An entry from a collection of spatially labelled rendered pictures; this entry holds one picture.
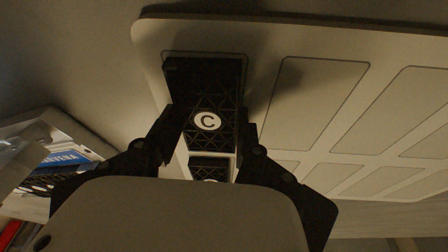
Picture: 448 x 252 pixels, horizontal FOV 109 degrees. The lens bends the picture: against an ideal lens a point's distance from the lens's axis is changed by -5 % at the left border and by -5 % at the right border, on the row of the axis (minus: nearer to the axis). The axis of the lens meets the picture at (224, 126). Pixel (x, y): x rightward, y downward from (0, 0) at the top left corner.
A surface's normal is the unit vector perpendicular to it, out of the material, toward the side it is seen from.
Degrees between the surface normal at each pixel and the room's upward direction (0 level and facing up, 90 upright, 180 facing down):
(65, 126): 90
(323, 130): 0
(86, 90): 0
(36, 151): 90
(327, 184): 0
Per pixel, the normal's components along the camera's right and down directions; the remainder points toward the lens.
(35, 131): 0.95, -0.15
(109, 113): -0.07, 0.77
